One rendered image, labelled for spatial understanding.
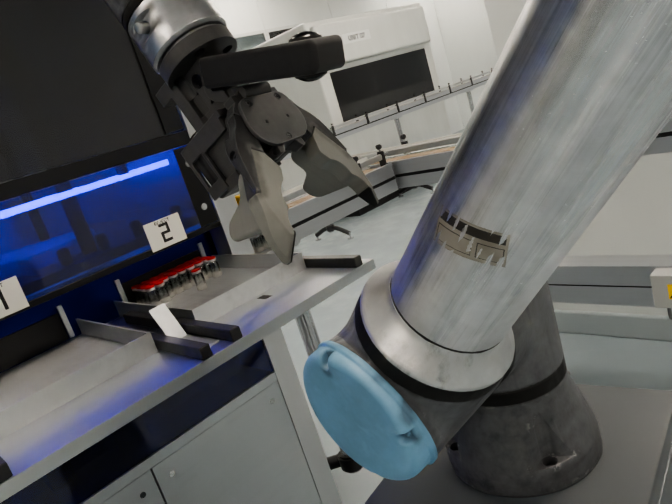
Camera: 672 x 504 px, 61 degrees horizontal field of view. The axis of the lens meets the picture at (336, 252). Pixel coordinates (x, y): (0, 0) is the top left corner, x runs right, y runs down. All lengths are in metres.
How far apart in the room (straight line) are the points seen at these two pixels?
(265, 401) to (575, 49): 1.26
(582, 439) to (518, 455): 0.06
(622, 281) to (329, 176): 1.26
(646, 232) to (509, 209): 2.00
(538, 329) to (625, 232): 1.80
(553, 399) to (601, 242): 1.82
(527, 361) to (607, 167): 0.27
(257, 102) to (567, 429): 0.40
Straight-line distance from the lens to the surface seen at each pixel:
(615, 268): 1.70
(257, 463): 1.47
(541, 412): 0.56
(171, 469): 1.35
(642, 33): 0.27
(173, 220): 1.28
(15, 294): 1.17
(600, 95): 0.28
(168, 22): 0.51
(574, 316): 2.54
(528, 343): 0.52
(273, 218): 0.43
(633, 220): 2.30
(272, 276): 1.09
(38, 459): 0.81
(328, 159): 0.52
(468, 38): 10.07
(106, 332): 1.15
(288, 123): 0.50
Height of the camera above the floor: 1.17
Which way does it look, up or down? 14 degrees down
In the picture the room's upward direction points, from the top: 17 degrees counter-clockwise
